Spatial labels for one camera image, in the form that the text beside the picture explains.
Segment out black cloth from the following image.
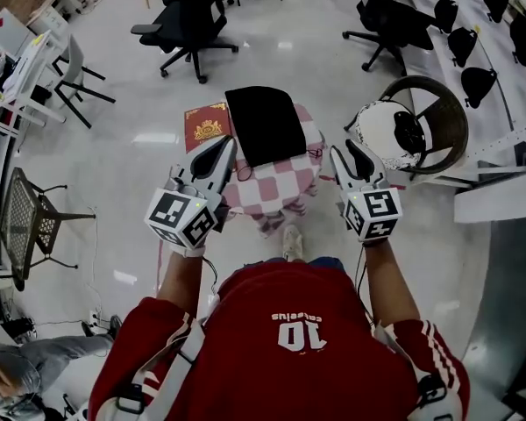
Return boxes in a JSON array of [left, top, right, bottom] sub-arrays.
[[224, 85, 326, 183]]

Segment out white desk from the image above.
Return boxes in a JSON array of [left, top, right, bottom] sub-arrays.
[[0, 28, 67, 126]]

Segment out white slanted beam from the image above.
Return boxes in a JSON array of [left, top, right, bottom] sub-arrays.
[[453, 171, 526, 224]]

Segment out white round seat cushion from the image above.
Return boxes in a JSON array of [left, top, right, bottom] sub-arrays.
[[354, 101, 426, 170]]

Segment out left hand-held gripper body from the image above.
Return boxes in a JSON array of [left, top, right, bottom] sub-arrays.
[[143, 164, 231, 250]]

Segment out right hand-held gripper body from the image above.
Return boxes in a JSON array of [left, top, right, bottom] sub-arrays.
[[338, 182, 404, 243]]

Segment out grey chair black legs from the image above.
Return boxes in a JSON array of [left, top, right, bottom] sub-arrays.
[[52, 32, 117, 130]]

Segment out person's blue shorts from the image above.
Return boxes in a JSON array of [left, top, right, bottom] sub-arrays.
[[262, 255, 347, 275]]

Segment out dark wicker round chair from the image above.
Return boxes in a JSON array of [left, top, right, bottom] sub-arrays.
[[344, 75, 470, 182]]

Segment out rows of black bags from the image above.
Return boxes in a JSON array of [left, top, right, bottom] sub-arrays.
[[414, 0, 526, 122]]

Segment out black metal lattice chair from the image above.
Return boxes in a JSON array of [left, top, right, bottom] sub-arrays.
[[0, 167, 97, 293]]

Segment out white shoulder strap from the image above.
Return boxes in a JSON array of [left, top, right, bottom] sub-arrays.
[[131, 318, 207, 421]]

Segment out person's red jersey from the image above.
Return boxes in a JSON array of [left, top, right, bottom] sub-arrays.
[[89, 260, 471, 421]]

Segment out person's white shoe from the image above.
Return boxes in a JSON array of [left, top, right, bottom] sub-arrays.
[[282, 225, 304, 262]]

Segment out table with checkered tablecloth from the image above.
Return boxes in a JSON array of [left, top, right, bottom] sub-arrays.
[[221, 101, 328, 239]]

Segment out white refrigerator red sticker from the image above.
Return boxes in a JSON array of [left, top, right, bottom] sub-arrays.
[[0, 7, 36, 59]]

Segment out person's left forearm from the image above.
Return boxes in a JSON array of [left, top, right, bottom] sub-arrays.
[[156, 247, 208, 319]]

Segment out red book gold emblem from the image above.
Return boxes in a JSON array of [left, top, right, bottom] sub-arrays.
[[183, 101, 233, 155]]

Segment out white wristband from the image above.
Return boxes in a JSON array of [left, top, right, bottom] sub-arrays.
[[168, 241, 207, 258]]

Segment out person's right forearm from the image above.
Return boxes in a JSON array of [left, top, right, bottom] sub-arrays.
[[361, 239, 422, 326]]

